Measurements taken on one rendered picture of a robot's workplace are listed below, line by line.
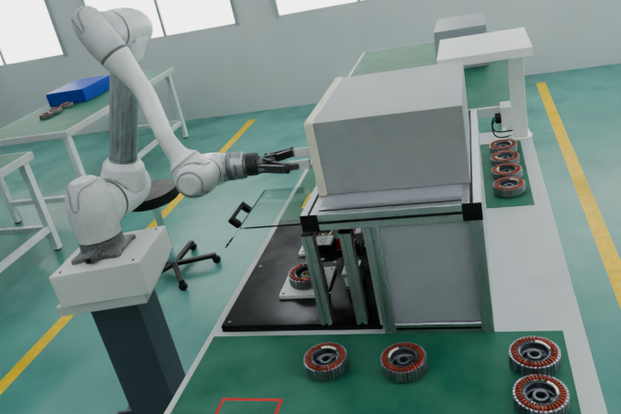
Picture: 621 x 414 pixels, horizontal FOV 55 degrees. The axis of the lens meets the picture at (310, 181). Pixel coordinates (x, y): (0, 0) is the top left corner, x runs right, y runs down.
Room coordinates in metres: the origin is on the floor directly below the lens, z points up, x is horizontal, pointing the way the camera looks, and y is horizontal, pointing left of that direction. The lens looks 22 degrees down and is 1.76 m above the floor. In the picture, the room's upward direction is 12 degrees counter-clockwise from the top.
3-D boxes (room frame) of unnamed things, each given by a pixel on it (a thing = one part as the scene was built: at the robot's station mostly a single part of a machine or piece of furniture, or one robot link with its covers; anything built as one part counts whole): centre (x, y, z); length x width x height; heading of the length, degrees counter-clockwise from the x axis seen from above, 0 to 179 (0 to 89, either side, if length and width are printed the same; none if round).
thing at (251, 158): (1.84, 0.15, 1.11); 0.09 x 0.08 x 0.07; 80
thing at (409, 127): (1.61, -0.27, 1.22); 0.44 x 0.39 x 0.20; 162
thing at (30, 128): (5.52, 1.85, 0.37); 1.90 x 0.90 x 0.75; 162
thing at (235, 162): (1.85, 0.22, 1.11); 0.09 x 0.06 x 0.09; 170
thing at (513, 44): (2.40, -0.80, 0.98); 0.37 x 0.35 x 0.46; 162
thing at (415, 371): (1.17, -0.13, 0.77); 0.11 x 0.11 x 0.04
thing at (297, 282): (1.60, 0.07, 0.80); 0.11 x 0.11 x 0.04
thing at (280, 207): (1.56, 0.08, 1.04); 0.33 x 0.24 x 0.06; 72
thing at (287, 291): (1.60, 0.07, 0.78); 0.15 x 0.15 x 0.01; 72
